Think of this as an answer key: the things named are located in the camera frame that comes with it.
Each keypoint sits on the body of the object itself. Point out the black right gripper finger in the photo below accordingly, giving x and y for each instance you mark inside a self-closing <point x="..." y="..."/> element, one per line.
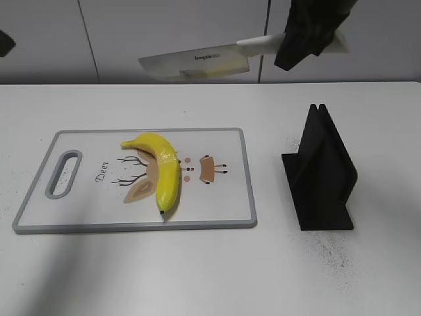
<point x="297" y="35"/>

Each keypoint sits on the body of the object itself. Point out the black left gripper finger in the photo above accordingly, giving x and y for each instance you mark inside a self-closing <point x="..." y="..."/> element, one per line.
<point x="6" y="44"/>
<point x="326" y="18"/>

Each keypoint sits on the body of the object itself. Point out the white-handled cleaver knife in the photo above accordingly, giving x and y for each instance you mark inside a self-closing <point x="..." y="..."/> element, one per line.
<point x="210" y="62"/>

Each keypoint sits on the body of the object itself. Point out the yellow plastic banana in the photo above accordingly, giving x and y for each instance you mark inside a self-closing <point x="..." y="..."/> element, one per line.
<point x="168" y="183"/>

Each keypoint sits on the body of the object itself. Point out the black knife stand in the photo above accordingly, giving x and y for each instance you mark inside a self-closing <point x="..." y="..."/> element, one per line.
<point x="321" y="175"/>

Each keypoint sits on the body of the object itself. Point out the white grey-rimmed cutting board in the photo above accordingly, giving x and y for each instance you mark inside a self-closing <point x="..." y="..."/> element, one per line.
<point x="88" y="183"/>

